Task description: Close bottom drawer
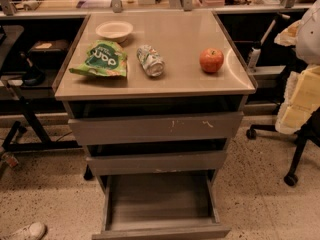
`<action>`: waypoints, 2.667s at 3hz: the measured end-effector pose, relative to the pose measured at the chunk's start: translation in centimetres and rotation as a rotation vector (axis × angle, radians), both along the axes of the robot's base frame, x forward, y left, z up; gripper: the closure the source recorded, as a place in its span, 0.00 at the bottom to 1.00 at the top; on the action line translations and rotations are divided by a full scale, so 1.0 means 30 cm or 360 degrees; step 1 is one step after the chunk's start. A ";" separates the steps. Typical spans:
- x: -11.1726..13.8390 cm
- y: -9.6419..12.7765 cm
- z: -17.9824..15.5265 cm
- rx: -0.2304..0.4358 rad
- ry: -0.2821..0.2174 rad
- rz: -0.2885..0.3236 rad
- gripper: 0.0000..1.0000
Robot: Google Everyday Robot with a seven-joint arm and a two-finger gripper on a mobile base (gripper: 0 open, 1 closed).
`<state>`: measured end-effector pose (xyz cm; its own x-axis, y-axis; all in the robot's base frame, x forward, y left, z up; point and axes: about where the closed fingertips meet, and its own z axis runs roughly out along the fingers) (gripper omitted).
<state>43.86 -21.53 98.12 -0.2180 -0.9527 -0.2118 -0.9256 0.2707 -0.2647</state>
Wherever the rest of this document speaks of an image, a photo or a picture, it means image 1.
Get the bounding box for grey bottom drawer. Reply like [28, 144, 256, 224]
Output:
[92, 171, 230, 240]

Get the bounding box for grey drawer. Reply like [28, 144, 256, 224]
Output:
[92, 171, 230, 240]
[86, 139, 227, 176]
[68, 100, 243, 145]

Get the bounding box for grey drawer cabinet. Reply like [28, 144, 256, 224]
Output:
[51, 9, 258, 185]

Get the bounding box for grey top drawer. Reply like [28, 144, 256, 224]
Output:
[68, 100, 243, 145]

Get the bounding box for grey middle drawer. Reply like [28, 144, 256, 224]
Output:
[86, 139, 227, 176]

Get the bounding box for crushed soda can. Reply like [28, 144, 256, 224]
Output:
[136, 44, 165, 77]

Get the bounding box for red apple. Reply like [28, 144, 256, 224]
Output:
[199, 48, 224, 73]

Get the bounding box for green chip bag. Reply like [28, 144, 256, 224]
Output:
[69, 40, 127, 77]

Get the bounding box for white paper bowl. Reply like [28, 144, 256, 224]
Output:
[95, 21, 133, 43]

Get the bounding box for black box with label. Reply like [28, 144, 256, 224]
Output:
[28, 39, 70, 64]

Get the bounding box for black office chair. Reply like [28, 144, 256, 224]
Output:
[246, 108, 320, 187]

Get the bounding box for white sneaker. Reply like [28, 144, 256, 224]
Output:
[0, 222, 46, 240]

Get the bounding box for white handled tool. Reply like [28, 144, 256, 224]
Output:
[247, 13, 290, 72]

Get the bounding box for black stand frame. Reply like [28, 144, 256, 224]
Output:
[0, 25, 81, 170]

